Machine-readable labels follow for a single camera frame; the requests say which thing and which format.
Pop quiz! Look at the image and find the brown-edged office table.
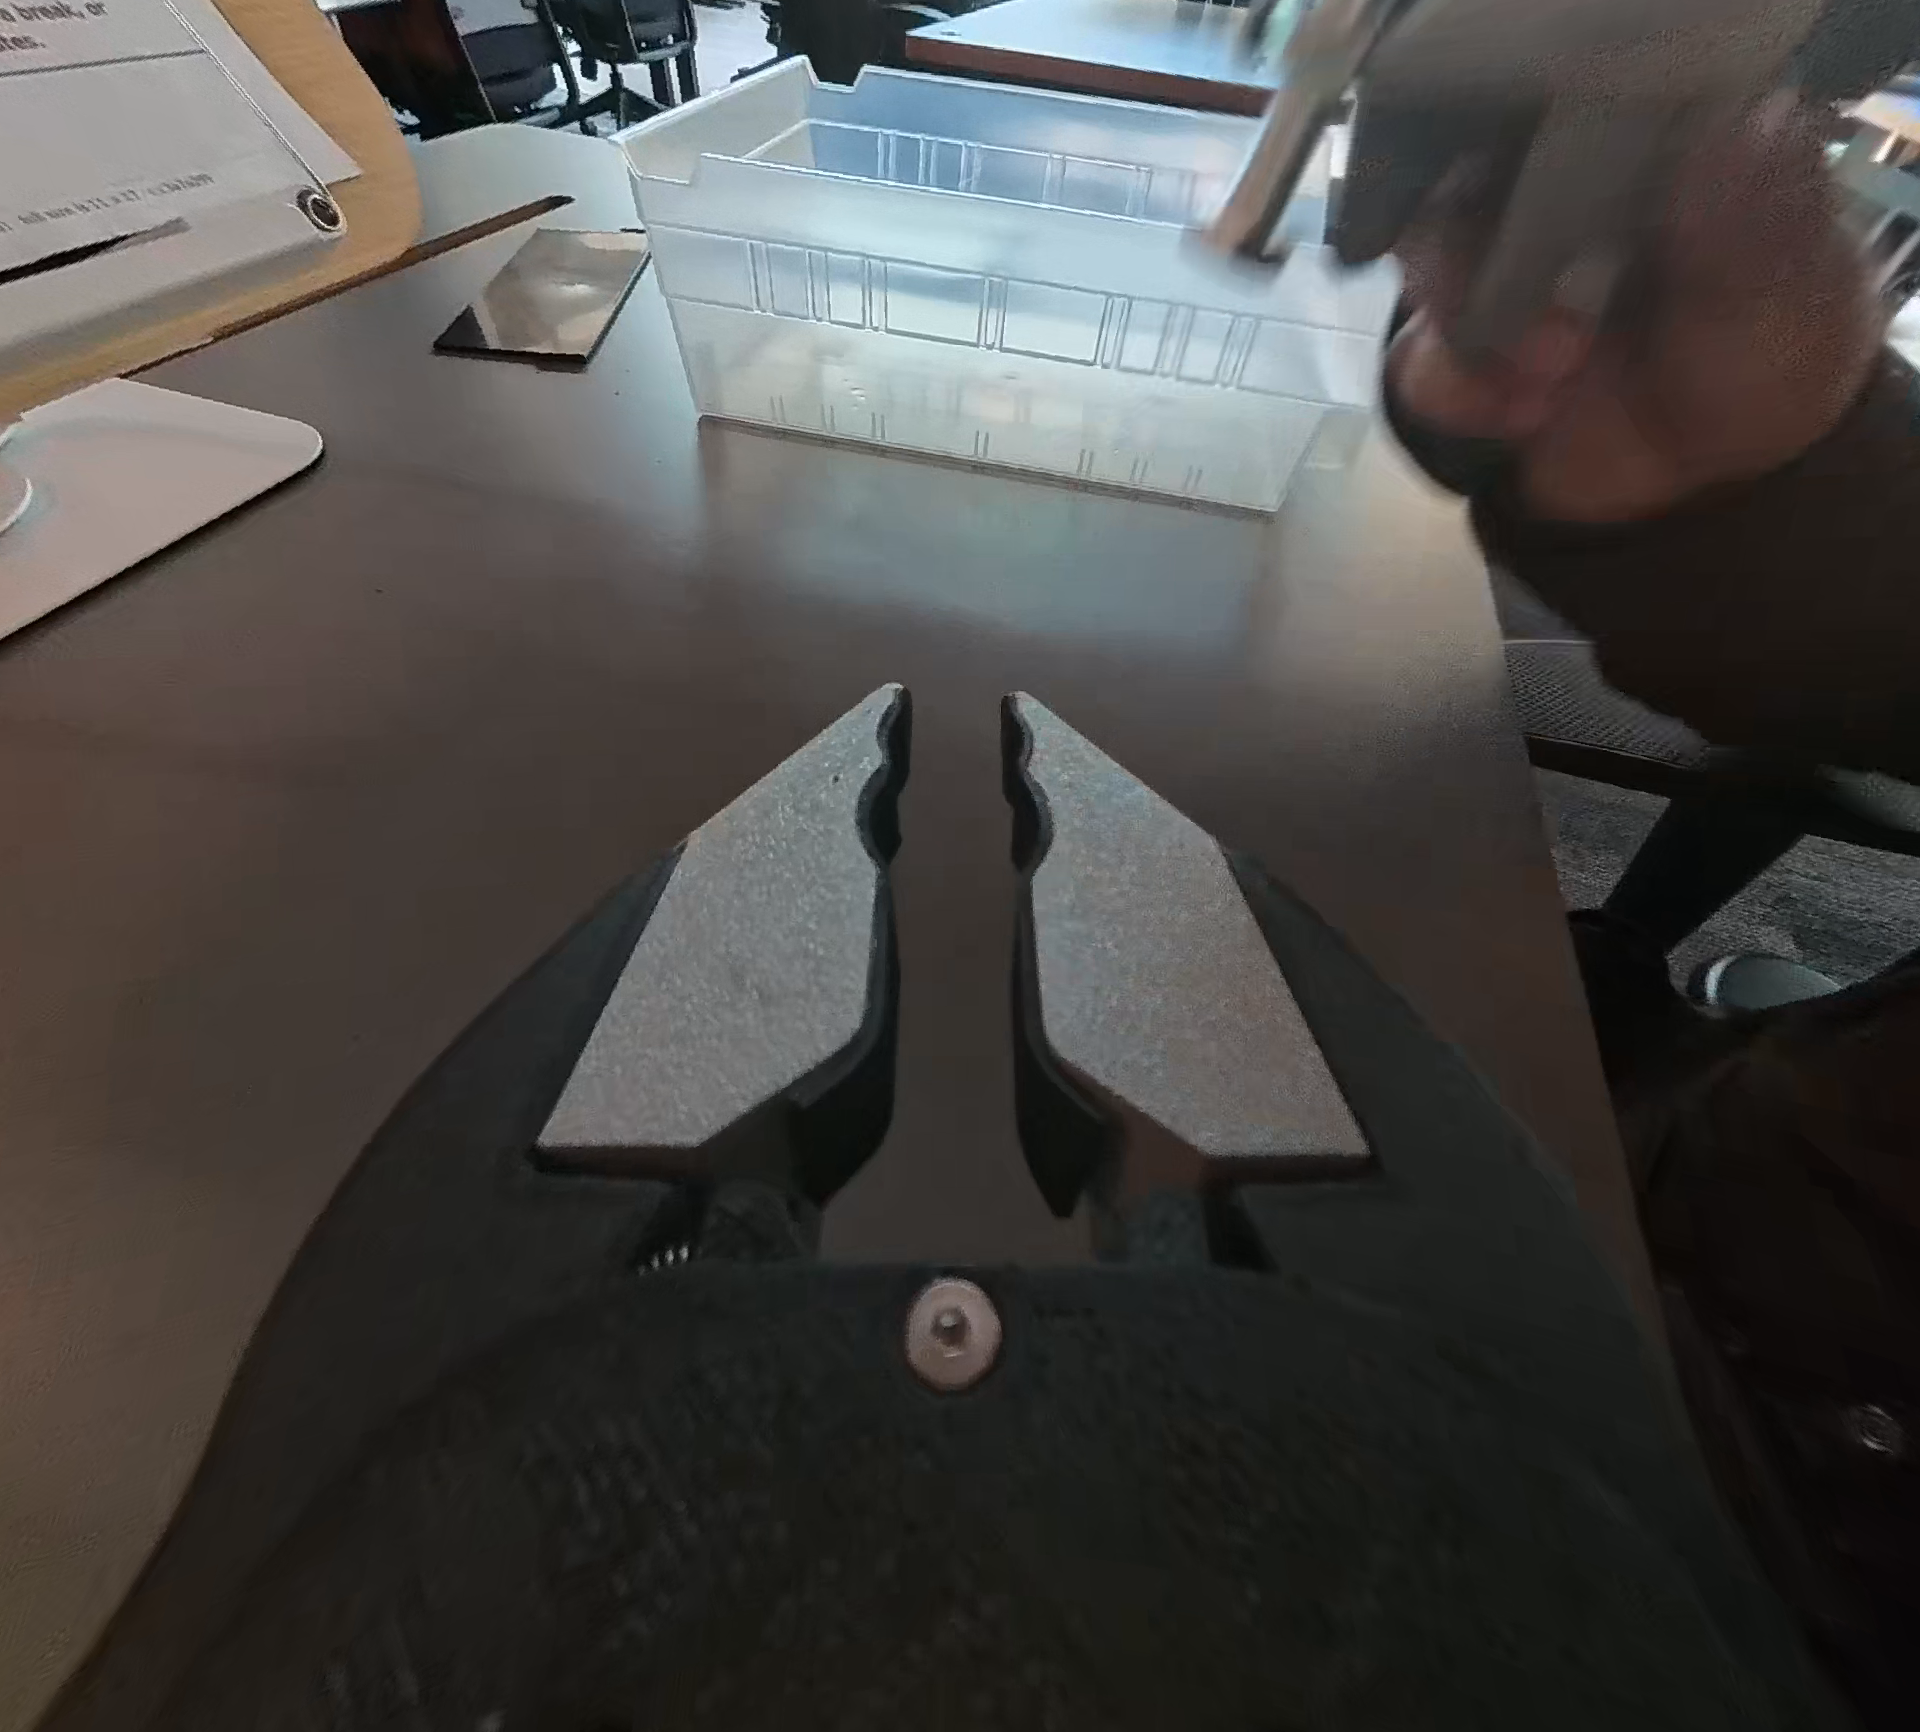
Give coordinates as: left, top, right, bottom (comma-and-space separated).
905, 0, 1323, 119

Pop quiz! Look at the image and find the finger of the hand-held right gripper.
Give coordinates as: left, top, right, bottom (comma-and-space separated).
1444, 94, 1791, 365
1332, 35, 1520, 268

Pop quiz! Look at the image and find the person's right hand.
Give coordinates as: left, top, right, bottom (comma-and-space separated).
1377, 113, 1890, 516

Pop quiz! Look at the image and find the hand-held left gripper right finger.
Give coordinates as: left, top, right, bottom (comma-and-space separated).
998, 689, 1380, 1225

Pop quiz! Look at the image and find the steel hex bolt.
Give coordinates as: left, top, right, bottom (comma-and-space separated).
1205, 59, 1360, 264

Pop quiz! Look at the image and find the black glossy plate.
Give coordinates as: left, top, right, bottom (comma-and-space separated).
433, 228, 650, 367

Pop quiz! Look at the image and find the wooden display board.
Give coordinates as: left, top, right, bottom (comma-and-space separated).
0, 0, 422, 415

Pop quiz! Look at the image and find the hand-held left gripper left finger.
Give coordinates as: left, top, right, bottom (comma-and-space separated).
532, 682, 915, 1210

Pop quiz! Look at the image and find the printed instruction sheet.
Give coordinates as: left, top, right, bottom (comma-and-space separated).
0, 0, 363, 281

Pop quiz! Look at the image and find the white stand base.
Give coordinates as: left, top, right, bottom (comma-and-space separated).
0, 379, 328, 642

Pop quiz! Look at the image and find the clear plastic bin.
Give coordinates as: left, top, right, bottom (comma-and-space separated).
614, 57, 1404, 516

